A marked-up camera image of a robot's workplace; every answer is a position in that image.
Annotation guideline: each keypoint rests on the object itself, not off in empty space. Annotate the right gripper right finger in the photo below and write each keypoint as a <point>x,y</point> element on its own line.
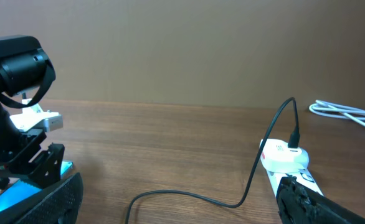
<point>298,204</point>

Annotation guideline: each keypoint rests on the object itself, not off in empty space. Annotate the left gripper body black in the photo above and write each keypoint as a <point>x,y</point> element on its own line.
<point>19,162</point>

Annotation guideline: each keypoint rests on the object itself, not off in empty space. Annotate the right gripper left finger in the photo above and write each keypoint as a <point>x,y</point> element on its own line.
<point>58,203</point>

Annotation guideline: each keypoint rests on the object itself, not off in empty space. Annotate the teal screen smartphone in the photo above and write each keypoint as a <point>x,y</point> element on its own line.
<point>21,190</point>

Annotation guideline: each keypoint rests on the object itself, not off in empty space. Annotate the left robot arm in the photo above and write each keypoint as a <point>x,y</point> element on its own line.
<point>26,74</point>

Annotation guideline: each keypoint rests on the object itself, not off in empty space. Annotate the white charger adapter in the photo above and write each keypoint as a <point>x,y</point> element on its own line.
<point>277,157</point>

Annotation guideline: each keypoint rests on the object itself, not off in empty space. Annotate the white power strip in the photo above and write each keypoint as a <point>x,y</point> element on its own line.
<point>302,176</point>

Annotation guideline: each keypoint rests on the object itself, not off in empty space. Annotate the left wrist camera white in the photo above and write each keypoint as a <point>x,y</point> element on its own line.
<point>34,117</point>

